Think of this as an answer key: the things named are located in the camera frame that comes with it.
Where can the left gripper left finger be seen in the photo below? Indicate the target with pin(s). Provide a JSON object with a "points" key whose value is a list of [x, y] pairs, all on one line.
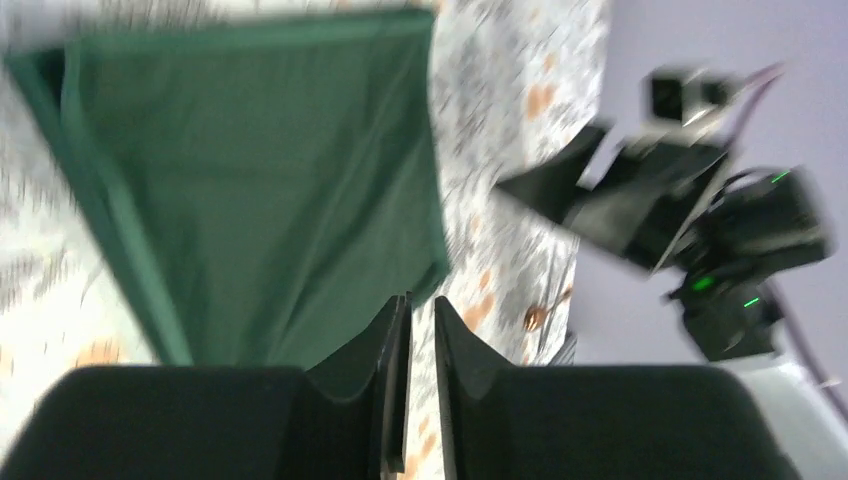
{"points": [[343, 419]]}

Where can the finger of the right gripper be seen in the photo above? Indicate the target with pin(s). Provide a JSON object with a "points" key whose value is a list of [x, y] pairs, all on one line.
{"points": [[550, 188], [642, 205]]}

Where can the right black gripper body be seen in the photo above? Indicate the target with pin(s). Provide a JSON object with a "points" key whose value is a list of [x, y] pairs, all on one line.
{"points": [[754, 224]]}

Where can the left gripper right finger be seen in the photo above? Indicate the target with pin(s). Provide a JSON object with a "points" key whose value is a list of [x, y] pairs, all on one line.
{"points": [[678, 422]]}

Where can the dark green cloth napkin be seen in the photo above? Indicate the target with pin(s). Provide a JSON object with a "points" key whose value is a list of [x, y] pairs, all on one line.
{"points": [[259, 190]]}

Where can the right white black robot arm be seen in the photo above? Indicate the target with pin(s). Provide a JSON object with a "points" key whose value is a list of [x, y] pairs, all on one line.
{"points": [[726, 318]]}

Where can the copper spoon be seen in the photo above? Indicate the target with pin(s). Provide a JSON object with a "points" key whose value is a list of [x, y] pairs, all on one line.
{"points": [[537, 316]]}

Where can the floral patterned table mat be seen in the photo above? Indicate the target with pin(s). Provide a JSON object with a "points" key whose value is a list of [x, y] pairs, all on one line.
{"points": [[509, 82]]}

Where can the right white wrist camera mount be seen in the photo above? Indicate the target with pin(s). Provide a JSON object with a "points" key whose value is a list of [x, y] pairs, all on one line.
{"points": [[686, 105]]}

